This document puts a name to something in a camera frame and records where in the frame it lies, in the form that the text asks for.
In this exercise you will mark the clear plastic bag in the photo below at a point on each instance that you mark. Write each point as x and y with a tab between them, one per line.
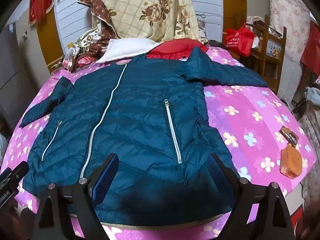
71	55

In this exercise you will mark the orange snack packet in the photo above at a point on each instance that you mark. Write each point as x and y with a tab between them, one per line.
291	162

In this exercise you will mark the red fringed banner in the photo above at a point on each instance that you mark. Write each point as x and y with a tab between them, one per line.
41	0

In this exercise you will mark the pink floral bedsheet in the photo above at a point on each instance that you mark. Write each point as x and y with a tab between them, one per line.
250	120

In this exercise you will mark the pink floral lace curtain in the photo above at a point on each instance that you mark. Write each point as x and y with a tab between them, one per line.
287	17

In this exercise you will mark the teal quilted jacket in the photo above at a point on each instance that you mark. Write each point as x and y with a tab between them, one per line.
140	105

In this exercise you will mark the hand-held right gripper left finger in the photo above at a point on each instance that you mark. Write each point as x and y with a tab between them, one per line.
105	177

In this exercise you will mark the brown snack wrapper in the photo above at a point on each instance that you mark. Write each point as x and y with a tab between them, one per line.
288	135

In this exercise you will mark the red hanging cloth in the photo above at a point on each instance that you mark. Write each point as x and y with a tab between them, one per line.
311	50

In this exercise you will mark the white pillow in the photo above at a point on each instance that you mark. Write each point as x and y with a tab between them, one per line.
125	48

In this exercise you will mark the wooden shelf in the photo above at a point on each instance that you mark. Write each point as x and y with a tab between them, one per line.
273	50

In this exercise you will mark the shiny red packet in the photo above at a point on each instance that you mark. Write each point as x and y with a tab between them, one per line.
83	61

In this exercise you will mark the cream floral quilt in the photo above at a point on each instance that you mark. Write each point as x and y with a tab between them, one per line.
140	10

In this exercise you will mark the grey wardrobe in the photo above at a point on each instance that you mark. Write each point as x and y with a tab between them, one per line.
17	87

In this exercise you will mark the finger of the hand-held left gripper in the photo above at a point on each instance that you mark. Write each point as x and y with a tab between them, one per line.
21	168

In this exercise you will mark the red shopping bag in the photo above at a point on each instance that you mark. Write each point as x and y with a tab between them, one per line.
240	41

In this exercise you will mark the brown patterned quilt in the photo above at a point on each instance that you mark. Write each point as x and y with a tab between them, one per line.
100	32

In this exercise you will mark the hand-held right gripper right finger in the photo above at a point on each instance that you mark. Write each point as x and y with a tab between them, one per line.
217	170

